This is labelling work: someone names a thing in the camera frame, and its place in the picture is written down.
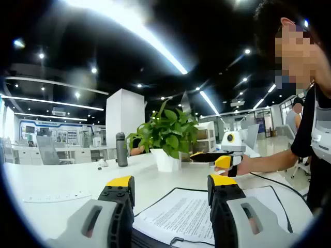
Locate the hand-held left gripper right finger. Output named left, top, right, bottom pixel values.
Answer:
left=207, top=174, right=300, bottom=248

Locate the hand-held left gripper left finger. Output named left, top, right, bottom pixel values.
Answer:
left=46, top=175, right=136, bottom=248

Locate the white bound document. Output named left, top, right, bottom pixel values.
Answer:
left=132, top=186, right=292, bottom=245

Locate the person's right hand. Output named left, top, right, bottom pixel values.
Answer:
left=214, top=154, right=253, bottom=178

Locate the white storage drawer cabinet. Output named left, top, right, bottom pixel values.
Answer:
left=195, top=121, right=216, bottom=153

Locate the white plant pot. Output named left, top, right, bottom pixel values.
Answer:
left=149, top=148, right=183, bottom=173

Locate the green leafy plant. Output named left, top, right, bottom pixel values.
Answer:
left=125, top=99, right=200, bottom=160

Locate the white office chair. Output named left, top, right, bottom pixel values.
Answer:
left=291, top=154, right=312, bottom=183

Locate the grey water bottle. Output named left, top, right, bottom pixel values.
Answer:
left=115, top=132, right=129, bottom=167

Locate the grey worn device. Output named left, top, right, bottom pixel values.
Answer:
left=310, top=82, right=331, bottom=165

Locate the grey flat panel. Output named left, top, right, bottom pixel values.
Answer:
left=36, top=135, right=62, bottom=166

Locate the long ceiling light strip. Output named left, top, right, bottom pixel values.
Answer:
left=62, top=0, right=189, bottom=75

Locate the person's head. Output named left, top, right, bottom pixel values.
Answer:
left=254, top=0, right=331, bottom=88

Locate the black cable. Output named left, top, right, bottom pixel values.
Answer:
left=249, top=172, right=310, bottom=201

